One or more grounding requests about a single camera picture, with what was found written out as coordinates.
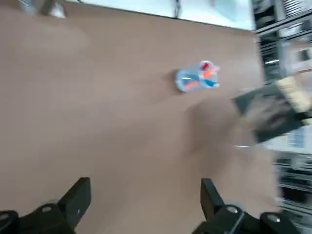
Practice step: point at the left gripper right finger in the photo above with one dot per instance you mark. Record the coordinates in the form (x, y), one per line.
(214, 207)

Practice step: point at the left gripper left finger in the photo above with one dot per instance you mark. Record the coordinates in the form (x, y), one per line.
(68, 207)

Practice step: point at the dark book with hand cover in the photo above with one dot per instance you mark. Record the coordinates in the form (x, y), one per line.
(265, 114)

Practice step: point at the blue pen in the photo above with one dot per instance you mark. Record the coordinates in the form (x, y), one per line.
(212, 83)

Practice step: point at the orange pen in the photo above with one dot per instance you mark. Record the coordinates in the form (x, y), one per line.
(192, 84)

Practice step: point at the clear plastic pen cup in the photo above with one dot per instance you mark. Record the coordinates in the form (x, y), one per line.
(185, 80)

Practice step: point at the red capped marker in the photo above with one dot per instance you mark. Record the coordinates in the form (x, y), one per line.
(207, 65)

